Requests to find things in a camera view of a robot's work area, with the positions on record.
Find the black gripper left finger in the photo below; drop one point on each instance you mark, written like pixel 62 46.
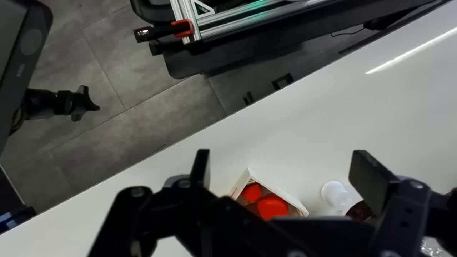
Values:
pixel 144 224

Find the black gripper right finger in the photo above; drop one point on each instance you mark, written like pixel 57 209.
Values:
pixel 376 184

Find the light wooden box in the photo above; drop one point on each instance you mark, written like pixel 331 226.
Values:
pixel 288 195

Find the red block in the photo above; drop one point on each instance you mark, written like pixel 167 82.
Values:
pixel 272 208
pixel 252 194

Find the blue and black floor item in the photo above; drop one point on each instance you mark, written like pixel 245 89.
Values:
pixel 12 219

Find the black tripod knob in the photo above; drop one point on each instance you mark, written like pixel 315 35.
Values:
pixel 62 102

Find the aluminium frame cart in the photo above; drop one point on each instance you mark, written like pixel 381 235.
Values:
pixel 248 34

